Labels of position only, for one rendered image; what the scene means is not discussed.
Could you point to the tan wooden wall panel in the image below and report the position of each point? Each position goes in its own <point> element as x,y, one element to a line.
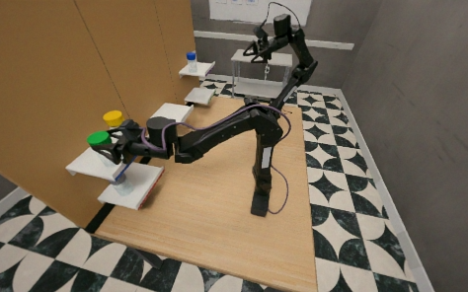
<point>64,64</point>

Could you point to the clear glass bottle with blue cap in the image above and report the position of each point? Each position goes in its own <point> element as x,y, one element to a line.
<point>191,62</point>

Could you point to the white bottle with green cap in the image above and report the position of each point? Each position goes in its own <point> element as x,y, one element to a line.
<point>99,138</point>

